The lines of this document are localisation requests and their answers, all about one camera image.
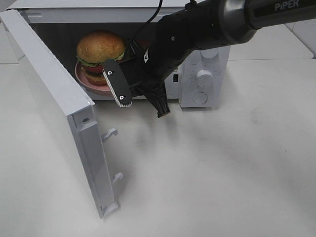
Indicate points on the pink round plate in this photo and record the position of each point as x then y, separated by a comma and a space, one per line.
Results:
102, 90

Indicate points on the burger with lettuce and tomato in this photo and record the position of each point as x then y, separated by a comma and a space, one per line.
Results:
94, 49

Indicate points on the white microwave door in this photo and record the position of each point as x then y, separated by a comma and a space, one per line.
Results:
67, 111

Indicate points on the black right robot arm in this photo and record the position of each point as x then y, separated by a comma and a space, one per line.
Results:
200, 26

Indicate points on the round white door button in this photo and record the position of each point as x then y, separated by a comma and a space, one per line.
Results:
200, 98

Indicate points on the upper white power knob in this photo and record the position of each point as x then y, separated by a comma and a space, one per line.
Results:
209, 53

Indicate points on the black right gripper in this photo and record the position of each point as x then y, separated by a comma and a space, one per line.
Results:
145, 69

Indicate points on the white microwave oven body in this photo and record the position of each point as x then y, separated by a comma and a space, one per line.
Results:
47, 32

